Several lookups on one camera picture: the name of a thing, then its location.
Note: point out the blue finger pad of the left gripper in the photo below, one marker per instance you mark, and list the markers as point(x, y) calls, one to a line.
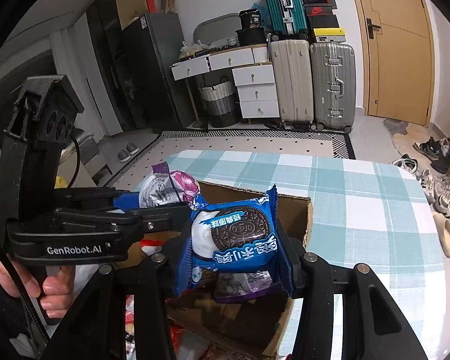
point(127, 201)

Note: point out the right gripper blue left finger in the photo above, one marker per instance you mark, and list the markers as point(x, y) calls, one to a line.
point(182, 253)

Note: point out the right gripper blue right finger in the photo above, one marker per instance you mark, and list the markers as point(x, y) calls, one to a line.
point(285, 268)

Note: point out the purple white snack pack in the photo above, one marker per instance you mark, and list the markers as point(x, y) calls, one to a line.
point(165, 187)

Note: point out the blue Oreo snack pack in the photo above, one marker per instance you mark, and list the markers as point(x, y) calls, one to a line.
point(234, 237)

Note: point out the white purple patterned snack bag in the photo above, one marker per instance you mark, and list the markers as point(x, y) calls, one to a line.
point(242, 287)

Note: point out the person's left hand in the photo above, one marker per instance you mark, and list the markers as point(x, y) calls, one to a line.
point(57, 289)

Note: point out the grey slippers pair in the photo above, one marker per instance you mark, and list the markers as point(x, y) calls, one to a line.
point(126, 154)

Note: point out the brown cardboard box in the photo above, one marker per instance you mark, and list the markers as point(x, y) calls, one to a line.
point(251, 322)

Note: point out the teal white checkered tablecloth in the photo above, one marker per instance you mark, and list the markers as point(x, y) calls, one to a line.
point(363, 212)

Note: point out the dotted beige rug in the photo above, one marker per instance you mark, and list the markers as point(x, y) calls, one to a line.
point(325, 144)

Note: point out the grey white woven basket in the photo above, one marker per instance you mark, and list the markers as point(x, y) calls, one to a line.
point(221, 102)

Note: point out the dark grey refrigerator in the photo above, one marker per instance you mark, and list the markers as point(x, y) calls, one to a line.
point(151, 45)

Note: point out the beige slide sandal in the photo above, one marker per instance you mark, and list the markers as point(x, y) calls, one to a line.
point(443, 230)

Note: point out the white drawer desk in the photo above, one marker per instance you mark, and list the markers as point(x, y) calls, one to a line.
point(253, 76)

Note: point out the silver aluminium suitcase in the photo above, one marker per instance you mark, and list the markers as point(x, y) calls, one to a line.
point(334, 84)

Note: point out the beige hard suitcase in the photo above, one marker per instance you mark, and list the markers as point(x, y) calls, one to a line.
point(291, 61)

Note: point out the wooden door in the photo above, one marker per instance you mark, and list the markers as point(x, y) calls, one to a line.
point(398, 59)

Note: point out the teal hard suitcase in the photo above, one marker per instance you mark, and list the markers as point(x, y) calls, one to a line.
point(288, 19)

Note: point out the stack of shoe boxes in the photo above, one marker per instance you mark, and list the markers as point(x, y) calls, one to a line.
point(322, 22)

